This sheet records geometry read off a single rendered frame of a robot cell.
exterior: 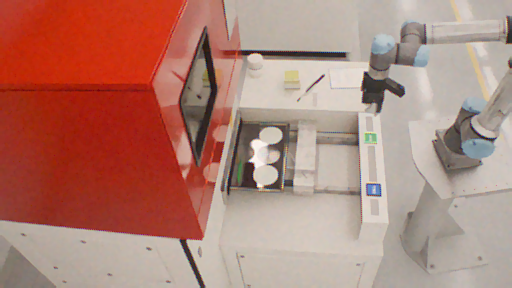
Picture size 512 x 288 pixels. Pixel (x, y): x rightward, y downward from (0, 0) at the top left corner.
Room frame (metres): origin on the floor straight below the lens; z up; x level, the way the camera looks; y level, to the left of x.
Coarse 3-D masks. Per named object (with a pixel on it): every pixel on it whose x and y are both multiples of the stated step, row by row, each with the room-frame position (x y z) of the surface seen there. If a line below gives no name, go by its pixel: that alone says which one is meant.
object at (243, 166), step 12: (240, 132) 1.31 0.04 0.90; (252, 132) 1.30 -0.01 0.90; (240, 144) 1.24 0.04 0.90; (252, 144) 1.23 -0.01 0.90; (264, 144) 1.23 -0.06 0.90; (276, 144) 1.22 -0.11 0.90; (240, 156) 1.18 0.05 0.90; (252, 156) 1.17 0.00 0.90; (264, 156) 1.16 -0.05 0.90; (276, 156) 1.15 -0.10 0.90; (240, 168) 1.11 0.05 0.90; (252, 168) 1.10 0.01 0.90; (276, 168) 1.09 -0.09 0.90; (240, 180) 1.05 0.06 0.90; (252, 180) 1.04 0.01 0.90; (276, 180) 1.03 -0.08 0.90
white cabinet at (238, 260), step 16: (224, 256) 0.81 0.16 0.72; (240, 256) 0.79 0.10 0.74; (256, 256) 0.78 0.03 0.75; (272, 256) 0.77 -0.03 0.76; (288, 256) 0.75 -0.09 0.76; (304, 256) 0.74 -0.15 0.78; (320, 256) 0.73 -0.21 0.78; (336, 256) 0.71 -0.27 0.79; (352, 256) 0.70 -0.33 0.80; (368, 256) 0.69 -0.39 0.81; (240, 272) 0.80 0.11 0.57; (256, 272) 0.78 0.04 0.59; (272, 272) 0.77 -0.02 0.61; (288, 272) 0.75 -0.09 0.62; (304, 272) 0.74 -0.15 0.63; (320, 272) 0.72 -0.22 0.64; (336, 272) 0.71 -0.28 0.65; (352, 272) 0.69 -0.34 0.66; (368, 272) 0.68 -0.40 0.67
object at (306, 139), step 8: (304, 136) 1.26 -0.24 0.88; (312, 136) 1.25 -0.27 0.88; (304, 144) 1.21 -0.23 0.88; (312, 144) 1.21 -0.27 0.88; (304, 152) 1.17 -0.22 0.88; (312, 152) 1.16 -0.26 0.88; (296, 160) 1.13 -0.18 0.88; (304, 160) 1.13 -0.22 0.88; (312, 160) 1.12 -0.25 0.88; (296, 176) 1.05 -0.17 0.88; (304, 176) 1.04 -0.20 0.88; (312, 176) 1.04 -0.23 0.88; (296, 192) 0.98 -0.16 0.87; (304, 192) 0.97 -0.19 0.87; (312, 192) 0.96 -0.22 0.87
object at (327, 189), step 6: (288, 186) 1.02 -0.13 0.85; (318, 186) 1.01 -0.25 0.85; (324, 186) 1.00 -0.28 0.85; (330, 186) 1.00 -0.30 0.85; (336, 186) 0.99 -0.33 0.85; (342, 186) 0.99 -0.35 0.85; (318, 192) 0.99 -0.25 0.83; (324, 192) 0.99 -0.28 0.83; (330, 192) 0.98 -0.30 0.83; (336, 192) 0.98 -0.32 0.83; (342, 192) 0.97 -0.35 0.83; (348, 192) 0.97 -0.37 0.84; (354, 192) 0.96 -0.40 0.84
